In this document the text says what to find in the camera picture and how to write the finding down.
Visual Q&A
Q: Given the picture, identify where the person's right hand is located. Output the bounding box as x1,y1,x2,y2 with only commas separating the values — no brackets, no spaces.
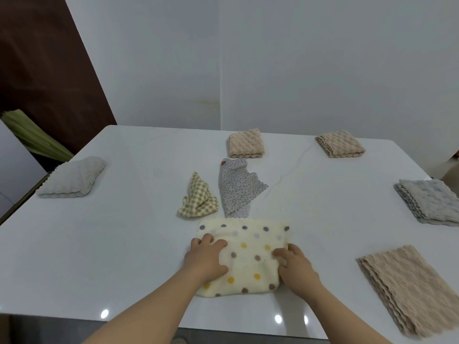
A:
272,243,321,298

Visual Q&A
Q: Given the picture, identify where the person's left hand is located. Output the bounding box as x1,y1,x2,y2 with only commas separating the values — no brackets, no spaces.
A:
182,233,230,283

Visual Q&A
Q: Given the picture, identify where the yellow polka dot cloth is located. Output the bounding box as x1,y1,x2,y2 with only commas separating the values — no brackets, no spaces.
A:
195,217,290,298

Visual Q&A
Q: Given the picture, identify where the green checked cloth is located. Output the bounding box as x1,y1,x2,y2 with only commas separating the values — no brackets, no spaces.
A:
177,172,219,218

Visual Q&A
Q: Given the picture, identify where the grey floral cloth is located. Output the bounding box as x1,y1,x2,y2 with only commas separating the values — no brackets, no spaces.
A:
218,158,269,218

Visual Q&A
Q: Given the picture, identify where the beige textured towel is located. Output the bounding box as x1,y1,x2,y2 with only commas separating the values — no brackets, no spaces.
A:
356,245,459,339
315,130,366,159
226,128,266,159

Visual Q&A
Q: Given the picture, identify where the grey fluffy towel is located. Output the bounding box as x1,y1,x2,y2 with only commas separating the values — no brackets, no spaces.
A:
393,179,459,227
35,156,107,199

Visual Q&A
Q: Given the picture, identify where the person's right forearm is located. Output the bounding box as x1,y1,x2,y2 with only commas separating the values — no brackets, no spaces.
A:
294,282,393,344

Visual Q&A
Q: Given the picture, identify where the person's left forearm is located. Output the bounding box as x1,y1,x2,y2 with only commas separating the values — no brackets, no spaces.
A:
82,270,212,344

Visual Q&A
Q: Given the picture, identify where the white marble table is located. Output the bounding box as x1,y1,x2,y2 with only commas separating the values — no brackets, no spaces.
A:
0,125,459,343

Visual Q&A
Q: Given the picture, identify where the green folded umbrella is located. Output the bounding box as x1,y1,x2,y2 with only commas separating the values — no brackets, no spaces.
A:
1,109,74,162

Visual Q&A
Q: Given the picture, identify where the white cabinet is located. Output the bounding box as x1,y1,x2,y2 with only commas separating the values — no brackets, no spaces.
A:
0,119,47,219

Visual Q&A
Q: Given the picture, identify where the dark brown wooden door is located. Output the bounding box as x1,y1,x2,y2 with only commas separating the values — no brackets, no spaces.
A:
0,0,117,154

